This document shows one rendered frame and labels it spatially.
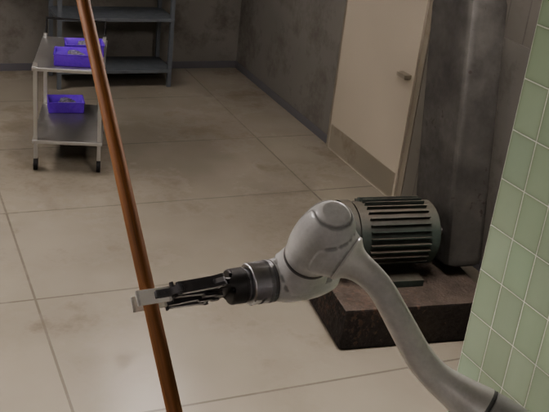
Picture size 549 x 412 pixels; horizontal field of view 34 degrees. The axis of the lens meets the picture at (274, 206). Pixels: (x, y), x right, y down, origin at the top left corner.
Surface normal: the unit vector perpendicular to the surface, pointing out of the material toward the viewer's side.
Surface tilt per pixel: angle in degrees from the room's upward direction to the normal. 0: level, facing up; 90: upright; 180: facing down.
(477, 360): 90
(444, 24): 90
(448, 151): 90
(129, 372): 0
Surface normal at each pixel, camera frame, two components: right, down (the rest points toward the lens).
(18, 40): 0.39, 0.42
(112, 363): 0.11, -0.91
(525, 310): -0.89, 0.10
